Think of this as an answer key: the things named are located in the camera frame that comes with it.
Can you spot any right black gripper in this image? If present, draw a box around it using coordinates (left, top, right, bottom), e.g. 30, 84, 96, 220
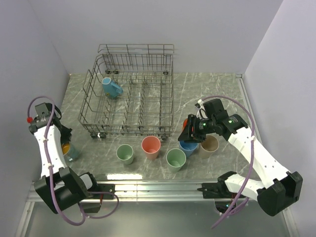
177, 114, 216, 144

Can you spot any teal patterned mug yellow inside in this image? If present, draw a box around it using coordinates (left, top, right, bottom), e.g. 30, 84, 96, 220
61, 143, 79, 162

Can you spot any green plastic cup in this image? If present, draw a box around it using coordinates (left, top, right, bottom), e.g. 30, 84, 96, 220
166, 149, 187, 172
116, 144, 134, 165

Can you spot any light blue floral mug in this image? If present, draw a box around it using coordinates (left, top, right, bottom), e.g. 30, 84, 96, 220
102, 78, 123, 99

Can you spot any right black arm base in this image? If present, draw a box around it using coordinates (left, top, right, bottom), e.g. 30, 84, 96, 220
197, 183, 236, 214

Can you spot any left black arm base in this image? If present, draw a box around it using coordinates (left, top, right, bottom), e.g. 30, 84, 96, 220
80, 184, 116, 214

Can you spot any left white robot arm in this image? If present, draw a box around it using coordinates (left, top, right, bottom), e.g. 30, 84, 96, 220
29, 103, 100, 214

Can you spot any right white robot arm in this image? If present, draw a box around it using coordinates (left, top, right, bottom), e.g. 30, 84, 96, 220
178, 96, 303, 216

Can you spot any blue plastic cup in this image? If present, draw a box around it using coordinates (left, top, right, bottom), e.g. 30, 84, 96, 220
179, 141, 198, 158

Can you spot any beige plastic cup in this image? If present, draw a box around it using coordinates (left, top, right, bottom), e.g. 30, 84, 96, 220
198, 135, 219, 158

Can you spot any pink plastic cup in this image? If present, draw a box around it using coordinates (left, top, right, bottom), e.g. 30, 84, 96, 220
141, 136, 161, 160

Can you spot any orange mug black handle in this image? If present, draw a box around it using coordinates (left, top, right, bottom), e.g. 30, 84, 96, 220
182, 118, 188, 130

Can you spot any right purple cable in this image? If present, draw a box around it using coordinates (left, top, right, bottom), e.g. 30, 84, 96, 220
211, 96, 255, 229

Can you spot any aluminium mounting rail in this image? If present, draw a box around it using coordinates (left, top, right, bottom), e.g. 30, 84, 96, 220
26, 179, 250, 203

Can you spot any grey wire dish rack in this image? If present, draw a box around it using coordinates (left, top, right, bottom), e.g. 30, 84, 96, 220
78, 44, 175, 140

